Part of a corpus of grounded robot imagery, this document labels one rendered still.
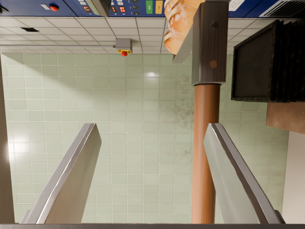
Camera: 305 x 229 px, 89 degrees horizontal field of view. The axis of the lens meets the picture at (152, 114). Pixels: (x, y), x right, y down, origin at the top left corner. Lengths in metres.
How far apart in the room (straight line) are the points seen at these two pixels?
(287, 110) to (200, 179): 0.87
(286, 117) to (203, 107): 0.87
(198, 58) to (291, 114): 0.86
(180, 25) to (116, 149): 1.33
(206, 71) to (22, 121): 1.77
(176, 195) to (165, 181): 0.18
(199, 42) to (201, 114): 0.08
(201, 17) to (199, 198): 0.22
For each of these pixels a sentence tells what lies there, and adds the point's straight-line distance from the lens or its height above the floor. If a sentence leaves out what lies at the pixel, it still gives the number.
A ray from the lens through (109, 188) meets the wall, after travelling 1.69.
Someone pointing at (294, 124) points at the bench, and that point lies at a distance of 1.02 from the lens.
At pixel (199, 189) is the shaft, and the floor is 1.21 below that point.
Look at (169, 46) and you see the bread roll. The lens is 0.41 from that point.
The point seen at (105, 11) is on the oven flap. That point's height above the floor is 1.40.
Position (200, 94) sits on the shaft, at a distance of 0.20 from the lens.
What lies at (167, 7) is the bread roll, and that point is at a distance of 0.45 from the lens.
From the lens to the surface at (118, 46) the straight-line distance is 1.14.
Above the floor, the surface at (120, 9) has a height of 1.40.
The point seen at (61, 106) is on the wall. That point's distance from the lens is 1.63.
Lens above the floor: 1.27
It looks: level
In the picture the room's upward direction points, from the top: 90 degrees counter-clockwise
